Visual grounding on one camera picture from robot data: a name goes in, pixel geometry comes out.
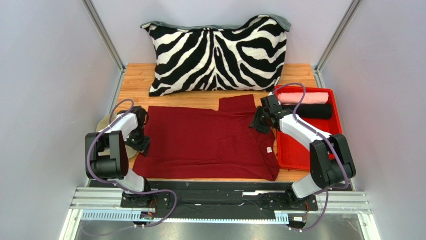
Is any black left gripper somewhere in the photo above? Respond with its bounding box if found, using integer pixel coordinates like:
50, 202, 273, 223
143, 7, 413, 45
124, 127, 151, 157

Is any dark red t shirt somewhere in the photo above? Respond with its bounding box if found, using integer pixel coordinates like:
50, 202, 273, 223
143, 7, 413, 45
133, 95, 280, 181

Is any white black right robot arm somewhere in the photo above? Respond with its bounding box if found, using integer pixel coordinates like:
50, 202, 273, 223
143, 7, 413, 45
249, 95, 356, 201

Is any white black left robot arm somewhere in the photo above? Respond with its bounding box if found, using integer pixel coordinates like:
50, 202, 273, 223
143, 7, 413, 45
85, 106, 151, 194

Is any beige baseball cap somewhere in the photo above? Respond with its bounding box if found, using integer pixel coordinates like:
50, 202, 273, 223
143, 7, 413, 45
96, 113, 138, 159

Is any rolled pink t shirt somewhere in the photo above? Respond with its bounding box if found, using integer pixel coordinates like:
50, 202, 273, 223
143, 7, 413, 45
277, 92, 329, 105

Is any rolled black t shirt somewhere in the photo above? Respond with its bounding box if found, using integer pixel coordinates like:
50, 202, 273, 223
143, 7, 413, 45
282, 104, 333, 120

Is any zebra print pillow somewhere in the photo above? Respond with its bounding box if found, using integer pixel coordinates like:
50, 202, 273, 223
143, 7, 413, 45
141, 14, 292, 97

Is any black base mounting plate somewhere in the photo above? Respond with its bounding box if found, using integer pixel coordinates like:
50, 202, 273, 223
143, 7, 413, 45
120, 181, 319, 220

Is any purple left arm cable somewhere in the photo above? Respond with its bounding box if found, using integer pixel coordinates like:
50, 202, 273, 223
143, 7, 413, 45
86, 99, 179, 229

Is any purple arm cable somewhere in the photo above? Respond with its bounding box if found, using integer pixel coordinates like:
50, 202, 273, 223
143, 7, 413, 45
271, 83, 351, 232
86, 99, 179, 229

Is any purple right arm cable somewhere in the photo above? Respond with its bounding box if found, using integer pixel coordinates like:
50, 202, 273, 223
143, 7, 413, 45
271, 83, 351, 232

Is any aluminium frame rail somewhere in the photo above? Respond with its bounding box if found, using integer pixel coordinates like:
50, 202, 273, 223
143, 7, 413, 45
70, 187, 372, 224

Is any right aluminium corner post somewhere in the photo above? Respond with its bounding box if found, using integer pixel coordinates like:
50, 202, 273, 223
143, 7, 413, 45
315, 0, 363, 73

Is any aluminium corner post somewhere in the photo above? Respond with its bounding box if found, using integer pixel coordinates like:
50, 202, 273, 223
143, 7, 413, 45
82, 0, 126, 73
315, 0, 363, 73

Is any left aluminium corner post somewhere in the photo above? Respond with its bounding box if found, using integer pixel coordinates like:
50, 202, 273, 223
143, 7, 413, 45
82, 0, 126, 73

